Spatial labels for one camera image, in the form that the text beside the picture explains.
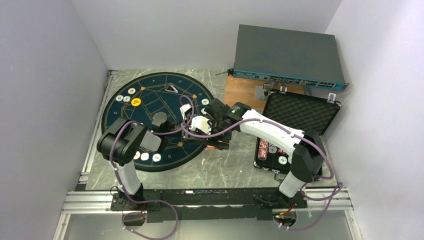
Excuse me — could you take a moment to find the round dark blue poker mat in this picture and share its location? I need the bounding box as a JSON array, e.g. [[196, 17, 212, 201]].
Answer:
[[101, 72, 220, 173]]

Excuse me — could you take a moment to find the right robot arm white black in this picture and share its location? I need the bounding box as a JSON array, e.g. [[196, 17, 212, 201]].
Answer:
[[181, 98, 328, 208]]

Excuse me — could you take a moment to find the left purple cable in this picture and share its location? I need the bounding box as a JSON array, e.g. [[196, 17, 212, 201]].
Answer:
[[108, 95, 180, 240]]

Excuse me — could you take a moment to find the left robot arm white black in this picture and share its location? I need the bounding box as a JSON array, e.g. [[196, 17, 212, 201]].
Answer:
[[96, 112, 203, 210]]

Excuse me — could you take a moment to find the red chip roll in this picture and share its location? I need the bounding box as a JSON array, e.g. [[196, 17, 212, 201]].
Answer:
[[257, 138, 268, 161]]

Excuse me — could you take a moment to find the black poker chip case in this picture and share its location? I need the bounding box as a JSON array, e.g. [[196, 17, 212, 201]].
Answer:
[[253, 92, 342, 174]]

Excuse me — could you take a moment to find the yellow chip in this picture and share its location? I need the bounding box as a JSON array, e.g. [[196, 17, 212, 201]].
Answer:
[[133, 151, 141, 160]]

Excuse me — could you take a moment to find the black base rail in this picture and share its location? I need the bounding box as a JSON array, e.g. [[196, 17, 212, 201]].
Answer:
[[110, 187, 308, 223]]

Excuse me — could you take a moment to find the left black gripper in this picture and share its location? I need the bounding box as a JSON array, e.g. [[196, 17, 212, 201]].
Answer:
[[163, 115, 205, 145]]

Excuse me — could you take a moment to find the wooden board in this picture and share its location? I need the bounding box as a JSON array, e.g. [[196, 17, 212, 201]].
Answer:
[[222, 76, 306, 112]]

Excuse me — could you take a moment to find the light blue chip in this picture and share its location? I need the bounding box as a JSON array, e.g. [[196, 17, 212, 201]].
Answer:
[[152, 153, 162, 163]]

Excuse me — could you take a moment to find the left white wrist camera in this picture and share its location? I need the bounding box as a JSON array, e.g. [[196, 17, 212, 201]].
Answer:
[[179, 103, 193, 118]]

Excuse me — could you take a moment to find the triangular red black marker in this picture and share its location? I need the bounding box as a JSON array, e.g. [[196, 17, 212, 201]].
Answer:
[[164, 83, 179, 94]]

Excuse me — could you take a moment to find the red playing card box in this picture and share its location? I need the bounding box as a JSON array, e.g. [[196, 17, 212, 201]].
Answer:
[[205, 140, 230, 151]]

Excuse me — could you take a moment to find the yellow round blind button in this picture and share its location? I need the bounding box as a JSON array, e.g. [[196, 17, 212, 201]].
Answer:
[[130, 97, 142, 107]]

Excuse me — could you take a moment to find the grey network switch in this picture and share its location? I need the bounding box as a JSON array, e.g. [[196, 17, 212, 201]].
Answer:
[[228, 24, 349, 91]]

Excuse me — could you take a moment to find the aluminium frame rail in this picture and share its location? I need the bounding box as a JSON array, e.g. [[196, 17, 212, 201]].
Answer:
[[52, 69, 119, 240]]

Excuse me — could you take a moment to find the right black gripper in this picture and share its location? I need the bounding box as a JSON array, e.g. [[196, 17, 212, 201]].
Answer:
[[203, 118, 232, 150]]

